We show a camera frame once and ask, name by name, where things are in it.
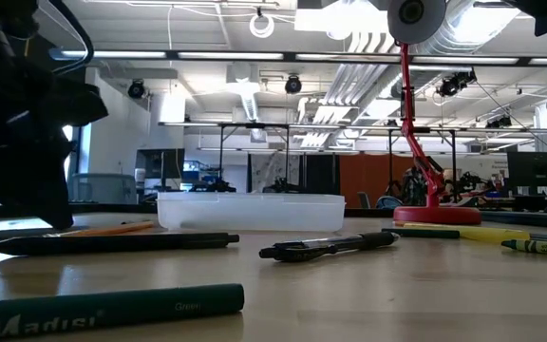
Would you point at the person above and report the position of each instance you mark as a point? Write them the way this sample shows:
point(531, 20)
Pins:
point(413, 185)

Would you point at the black pen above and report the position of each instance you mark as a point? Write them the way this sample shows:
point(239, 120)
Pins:
point(112, 243)

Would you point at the dark green marker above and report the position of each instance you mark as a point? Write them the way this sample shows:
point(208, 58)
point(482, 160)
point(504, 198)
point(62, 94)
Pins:
point(420, 233)

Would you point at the translucent plastic supply box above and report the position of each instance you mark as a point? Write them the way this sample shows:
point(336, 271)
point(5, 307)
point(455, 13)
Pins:
point(250, 214)

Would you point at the yellow highlighter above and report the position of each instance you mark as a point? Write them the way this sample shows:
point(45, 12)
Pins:
point(492, 233)

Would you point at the red desk lamp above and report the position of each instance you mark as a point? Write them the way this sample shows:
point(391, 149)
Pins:
point(437, 214)

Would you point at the long ceiling light bar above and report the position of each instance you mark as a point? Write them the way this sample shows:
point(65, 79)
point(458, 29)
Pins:
point(231, 55)

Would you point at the orange pencil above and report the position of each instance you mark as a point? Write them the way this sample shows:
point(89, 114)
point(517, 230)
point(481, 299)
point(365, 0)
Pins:
point(112, 229)

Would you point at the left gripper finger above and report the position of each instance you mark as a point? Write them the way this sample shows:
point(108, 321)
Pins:
point(26, 185)

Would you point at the black background robot arm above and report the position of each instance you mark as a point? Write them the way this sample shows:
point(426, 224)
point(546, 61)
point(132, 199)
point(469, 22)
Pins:
point(280, 185)
point(212, 186)

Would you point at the silver ventilation duct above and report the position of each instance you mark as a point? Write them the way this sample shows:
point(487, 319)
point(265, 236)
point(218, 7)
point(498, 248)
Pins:
point(373, 81)

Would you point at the black computer monitor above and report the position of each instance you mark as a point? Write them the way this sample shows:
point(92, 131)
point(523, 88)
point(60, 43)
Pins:
point(537, 173)

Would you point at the orange partition panel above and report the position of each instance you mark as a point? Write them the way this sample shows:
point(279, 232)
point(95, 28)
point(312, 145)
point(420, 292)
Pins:
point(368, 180)

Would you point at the black workstation frame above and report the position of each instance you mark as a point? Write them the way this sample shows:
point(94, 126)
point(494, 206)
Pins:
point(221, 142)
point(390, 161)

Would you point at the black ceiling spotlight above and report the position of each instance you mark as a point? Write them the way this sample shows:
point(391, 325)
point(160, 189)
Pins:
point(454, 84)
point(137, 89)
point(293, 84)

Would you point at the yellow-green crayon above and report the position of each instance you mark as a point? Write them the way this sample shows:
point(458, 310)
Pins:
point(544, 247)

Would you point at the green Madisi pencil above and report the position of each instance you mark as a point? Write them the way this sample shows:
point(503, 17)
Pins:
point(112, 311)

